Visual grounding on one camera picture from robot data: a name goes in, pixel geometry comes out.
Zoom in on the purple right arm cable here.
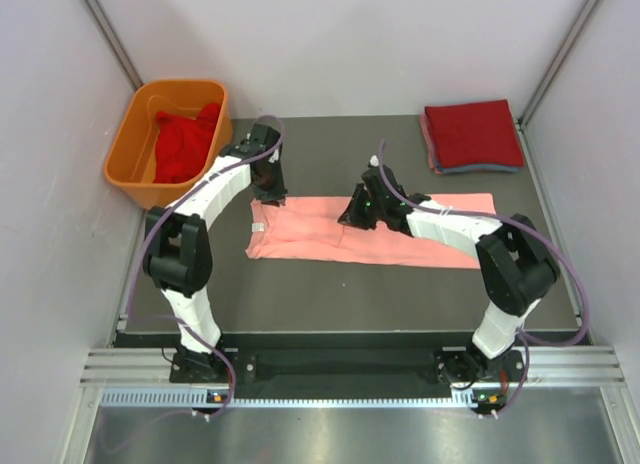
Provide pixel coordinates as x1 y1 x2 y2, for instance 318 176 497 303
377 139 592 418

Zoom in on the orange plastic bin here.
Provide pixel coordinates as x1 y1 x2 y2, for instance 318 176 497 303
104 79 232 209

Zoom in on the right aluminium corner post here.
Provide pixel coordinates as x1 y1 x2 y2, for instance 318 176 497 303
516 0 604 130

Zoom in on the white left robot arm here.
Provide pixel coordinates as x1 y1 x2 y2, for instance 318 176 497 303
141 122 287 383

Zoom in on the red crumpled t shirt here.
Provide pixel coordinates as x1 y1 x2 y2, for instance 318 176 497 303
154 103 221 184

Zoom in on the aluminium corner post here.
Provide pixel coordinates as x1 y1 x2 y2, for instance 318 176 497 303
80 0 144 90
516 0 604 130

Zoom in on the pink t shirt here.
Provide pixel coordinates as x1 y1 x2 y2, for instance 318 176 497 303
420 114 442 175
246 197 479 269

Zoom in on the grey slotted cable duct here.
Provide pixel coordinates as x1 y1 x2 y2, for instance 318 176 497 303
100 388 503 409

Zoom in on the aluminium frame rail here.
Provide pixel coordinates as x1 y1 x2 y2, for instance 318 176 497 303
80 346 626 387

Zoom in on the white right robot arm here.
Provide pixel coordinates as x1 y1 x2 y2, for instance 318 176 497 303
338 157 560 384

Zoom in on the left aluminium corner post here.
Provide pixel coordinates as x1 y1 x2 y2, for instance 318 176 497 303
80 0 144 90

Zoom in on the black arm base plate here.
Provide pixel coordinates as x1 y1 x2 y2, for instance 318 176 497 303
169 331 525 398

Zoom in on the pink folded t shirt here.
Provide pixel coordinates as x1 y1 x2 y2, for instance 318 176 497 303
420 114 442 175

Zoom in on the blue folded t shirt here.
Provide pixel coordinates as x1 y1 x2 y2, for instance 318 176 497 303
429 156 522 174

